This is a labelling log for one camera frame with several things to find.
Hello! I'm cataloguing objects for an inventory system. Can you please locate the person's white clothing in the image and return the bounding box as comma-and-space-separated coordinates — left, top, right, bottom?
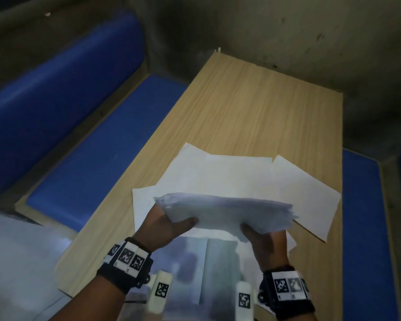
0, 210, 75, 321

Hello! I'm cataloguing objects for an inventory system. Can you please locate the person's left forearm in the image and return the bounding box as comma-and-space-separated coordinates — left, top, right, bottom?
49, 273, 128, 321

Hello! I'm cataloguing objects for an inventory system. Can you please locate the white paper sheet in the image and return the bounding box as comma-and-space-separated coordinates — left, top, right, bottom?
159, 142, 207, 195
272, 155, 342, 243
205, 153, 274, 199
154, 227, 298, 321
132, 186, 161, 232

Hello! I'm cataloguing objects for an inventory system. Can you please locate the person's left hand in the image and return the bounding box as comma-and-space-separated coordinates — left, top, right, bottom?
133, 203, 199, 254

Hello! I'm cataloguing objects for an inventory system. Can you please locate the black wristband with marker tags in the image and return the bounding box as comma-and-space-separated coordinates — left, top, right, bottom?
96, 237, 154, 295
258, 265, 317, 320

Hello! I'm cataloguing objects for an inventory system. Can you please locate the person's right hand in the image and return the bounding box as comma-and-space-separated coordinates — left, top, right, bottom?
240, 223, 289, 273

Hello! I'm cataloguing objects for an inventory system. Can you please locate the blue bench seat cushion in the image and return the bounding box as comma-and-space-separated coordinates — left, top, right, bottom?
342, 148, 400, 321
26, 75, 188, 232

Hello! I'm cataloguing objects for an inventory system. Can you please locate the stack of white papers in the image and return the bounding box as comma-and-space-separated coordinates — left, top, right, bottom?
153, 192, 299, 243

